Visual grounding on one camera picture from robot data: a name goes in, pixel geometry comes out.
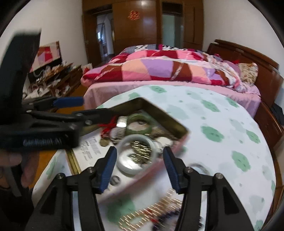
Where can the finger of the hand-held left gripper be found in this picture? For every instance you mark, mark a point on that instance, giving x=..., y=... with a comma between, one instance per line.
x=68, y=102
x=93, y=115

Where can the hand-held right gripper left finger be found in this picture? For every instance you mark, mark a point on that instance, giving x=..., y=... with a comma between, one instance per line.
x=108, y=168

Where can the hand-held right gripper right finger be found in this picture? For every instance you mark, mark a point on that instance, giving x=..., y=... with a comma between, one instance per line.
x=172, y=168

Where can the white jade bangle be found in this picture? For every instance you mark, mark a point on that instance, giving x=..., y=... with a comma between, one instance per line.
x=124, y=166

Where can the green jade bangle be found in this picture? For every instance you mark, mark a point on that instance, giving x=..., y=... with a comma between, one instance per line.
x=133, y=118

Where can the pink tin box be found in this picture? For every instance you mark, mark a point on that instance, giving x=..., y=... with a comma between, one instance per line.
x=164, y=120

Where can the person's left hand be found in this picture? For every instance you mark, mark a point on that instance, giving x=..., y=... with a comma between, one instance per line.
x=13, y=160

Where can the cluttered wooden cabinet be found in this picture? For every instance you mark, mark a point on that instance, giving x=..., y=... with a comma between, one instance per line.
x=60, y=82

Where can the printed paper sheet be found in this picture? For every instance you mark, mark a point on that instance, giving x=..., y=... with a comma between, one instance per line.
x=88, y=153

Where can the pink bedsheet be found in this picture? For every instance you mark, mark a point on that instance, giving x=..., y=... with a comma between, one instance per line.
x=106, y=91

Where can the red and white bag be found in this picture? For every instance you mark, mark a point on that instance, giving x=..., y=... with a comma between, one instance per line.
x=87, y=68

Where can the patchwork cloth panel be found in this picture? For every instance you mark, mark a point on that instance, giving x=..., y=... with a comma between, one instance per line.
x=46, y=55

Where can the green cloud print tablecloth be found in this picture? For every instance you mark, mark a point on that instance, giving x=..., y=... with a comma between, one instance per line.
x=221, y=155

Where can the patchwork quilt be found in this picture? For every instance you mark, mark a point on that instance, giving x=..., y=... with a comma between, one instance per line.
x=155, y=66

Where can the dark wooden wardrobe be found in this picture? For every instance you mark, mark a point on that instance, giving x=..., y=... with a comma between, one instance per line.
x=142, y=31

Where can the wooden nightstand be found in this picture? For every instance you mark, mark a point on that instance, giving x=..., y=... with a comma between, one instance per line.
x=268, y=131

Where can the red paper decoration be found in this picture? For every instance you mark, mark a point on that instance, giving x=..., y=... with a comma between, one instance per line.
x=133, y=14

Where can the dark clothes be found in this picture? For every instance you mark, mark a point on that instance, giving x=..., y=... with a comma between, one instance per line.
x=278, y=111

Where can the floral pillow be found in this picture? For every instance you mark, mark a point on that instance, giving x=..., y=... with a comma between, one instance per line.
x=248, y=72

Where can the dark wooden bed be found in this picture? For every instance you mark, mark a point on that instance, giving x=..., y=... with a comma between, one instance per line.
x=255, y=60

